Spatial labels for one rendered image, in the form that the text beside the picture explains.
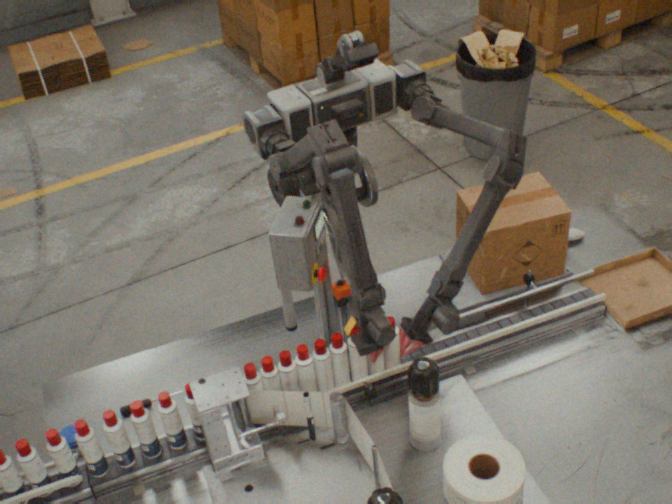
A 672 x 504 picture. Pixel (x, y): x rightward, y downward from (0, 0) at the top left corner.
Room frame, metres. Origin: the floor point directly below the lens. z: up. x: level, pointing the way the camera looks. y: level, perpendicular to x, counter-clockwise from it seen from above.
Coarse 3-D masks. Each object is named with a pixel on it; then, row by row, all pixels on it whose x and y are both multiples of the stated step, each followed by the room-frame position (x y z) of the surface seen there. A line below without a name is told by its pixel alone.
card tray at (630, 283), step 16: (640, 256) 2.15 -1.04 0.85; (656, 256) 2.15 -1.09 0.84; (608, 272) 2.11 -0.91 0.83; (624, 272) 2.10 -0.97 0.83; (640, 272) 2.09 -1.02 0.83; (656, 272) 2.08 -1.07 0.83; (592, 288) 2.04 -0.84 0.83; (608, 288) 2.03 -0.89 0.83; (624, 288) 2.02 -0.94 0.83; (640, 288) 2.01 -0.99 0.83; (656, 288) 2.00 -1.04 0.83; (608, 304) 1.95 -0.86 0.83; (624, 304) 1.94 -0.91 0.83; (640, 304) 1.94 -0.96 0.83; (656, 304) 1.93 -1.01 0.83; (624, 320) 1.87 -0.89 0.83; (640, 320) 1.85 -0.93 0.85
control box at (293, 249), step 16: (288, 208) 1.79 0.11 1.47; (288, 224) 1.72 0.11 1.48; (272, 240) 1.69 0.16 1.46; (288, 240) 1.68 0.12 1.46; (304, 240) 1.67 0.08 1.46; (272, 256) 1.69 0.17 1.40; (288, 256) 1.68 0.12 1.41; (304, 256) 1.66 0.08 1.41; (320, 256) 1.75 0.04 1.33; (288, 272) 1.68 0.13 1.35; (304, 272) 1.67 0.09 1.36; (288, 288) 1.68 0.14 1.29; (304, 288) 1.67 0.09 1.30
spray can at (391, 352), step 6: (390, 318) 1.74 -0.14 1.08; (396, 330) 1.73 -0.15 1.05; (396, 336) 1.72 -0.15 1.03; (396, 342) 1.71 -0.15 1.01; (384, 348) 1.72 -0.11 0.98; (390, 348) 1.71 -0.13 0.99; (396, 348) 1.71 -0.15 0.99; (384, 354) 1.72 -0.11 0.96; (390, 354) 1.71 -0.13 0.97; (396, 354) 1.71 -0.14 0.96; (384, 360) 1.72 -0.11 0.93; (390, 360) 1.71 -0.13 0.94; (396, 360) 1.71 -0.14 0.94; (384, 366) 1.73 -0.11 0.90; (390, 366) 1.71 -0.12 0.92
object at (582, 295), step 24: (528, 312) 1.91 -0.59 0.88; (576, 312) 1.89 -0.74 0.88; (456, 336) 1.84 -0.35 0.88; (480, 336) 1.83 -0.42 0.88; (504, 336) 1.82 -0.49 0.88; (408, 360) 1.76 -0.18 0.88; (192, 432) 1.57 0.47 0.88; (144, 456) 1.51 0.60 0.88; (168, 456) 1.50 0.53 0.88; (96, 480) 1.44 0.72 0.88
